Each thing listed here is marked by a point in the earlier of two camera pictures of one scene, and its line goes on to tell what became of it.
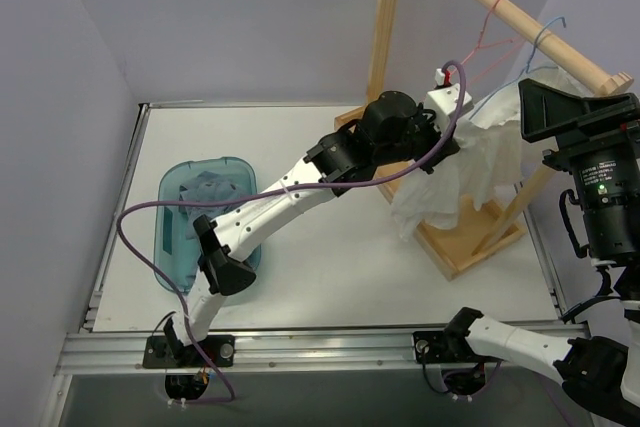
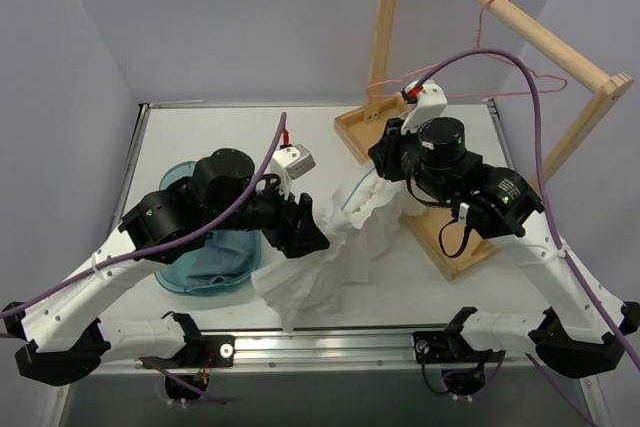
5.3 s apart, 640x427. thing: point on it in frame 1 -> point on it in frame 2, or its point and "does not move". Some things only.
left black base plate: x=162 y=352 does not move
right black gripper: x=593 y=148 -> x=385 y=157
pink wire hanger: x=487 y=44 -> x=487 y=1
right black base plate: x=436 y=347 does not move
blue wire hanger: x=527 y=70 -> x=356 y=188
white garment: x=493 y=162 -> x=364 y=223
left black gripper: x=445 y=148 -> x=294 y=226
